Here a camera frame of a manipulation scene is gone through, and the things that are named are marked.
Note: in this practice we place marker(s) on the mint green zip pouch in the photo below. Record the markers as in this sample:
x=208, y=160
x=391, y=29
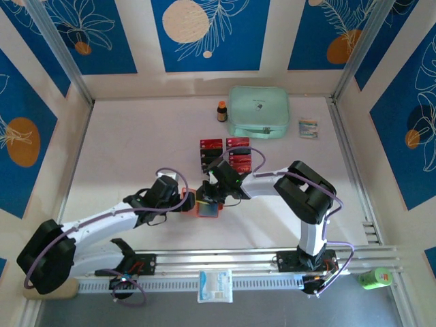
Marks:
x=259, y=109

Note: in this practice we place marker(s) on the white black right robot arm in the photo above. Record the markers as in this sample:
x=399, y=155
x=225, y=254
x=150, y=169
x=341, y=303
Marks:
x=306, y=194

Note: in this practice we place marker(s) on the beige foam block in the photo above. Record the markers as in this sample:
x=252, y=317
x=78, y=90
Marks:
x=68, y=293

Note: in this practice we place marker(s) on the aluminium corner post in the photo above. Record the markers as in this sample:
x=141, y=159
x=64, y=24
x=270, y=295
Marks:
x=58, y=51
x=364, y=47

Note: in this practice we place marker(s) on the orange card holder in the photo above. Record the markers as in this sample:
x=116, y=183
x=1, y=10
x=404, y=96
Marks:
x=207, y=210

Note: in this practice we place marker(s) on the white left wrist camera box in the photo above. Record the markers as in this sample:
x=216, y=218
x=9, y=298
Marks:
x=168, y=176

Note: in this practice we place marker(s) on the small printed paper sachet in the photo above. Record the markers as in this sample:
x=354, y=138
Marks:
x=308, y=128

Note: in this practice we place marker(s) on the brown bottle orange cap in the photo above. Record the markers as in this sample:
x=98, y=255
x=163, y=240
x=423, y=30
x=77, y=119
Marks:
x=221, y=114

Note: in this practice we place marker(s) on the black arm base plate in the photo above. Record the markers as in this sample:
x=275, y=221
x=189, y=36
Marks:
x=286, y=261
x=146, y=264

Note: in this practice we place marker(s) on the aluminium side rail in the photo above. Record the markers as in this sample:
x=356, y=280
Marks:
x=342, y=129
x=73, y=163

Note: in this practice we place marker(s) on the red credit card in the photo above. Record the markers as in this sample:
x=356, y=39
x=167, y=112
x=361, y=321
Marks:
x=242, y=167
x=237, y=141
x=242, y=159
x=211, y=143

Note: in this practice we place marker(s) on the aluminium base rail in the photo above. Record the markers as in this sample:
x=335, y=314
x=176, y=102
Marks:
x=211, y=260

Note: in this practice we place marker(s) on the white blue gauze packet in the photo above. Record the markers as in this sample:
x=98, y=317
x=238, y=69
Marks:
x=215, y=286

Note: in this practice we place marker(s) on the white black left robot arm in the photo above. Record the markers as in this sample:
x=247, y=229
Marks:
x=47, y=259

